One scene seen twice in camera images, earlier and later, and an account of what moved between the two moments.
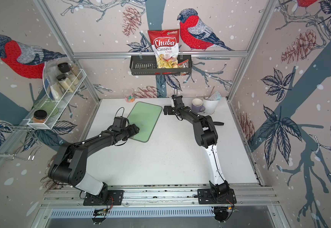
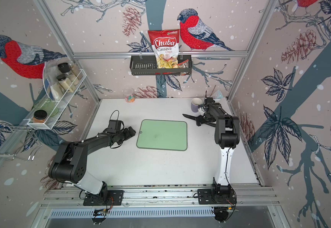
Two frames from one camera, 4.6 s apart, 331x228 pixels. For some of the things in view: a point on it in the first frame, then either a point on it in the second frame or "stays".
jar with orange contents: (39, 116) stays
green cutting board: (145, 115) to (163, 134)
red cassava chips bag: (165, 43) stays
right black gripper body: (170, 111) to (203, 118)
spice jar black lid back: (65, 68) stays
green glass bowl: (45, 104) stays
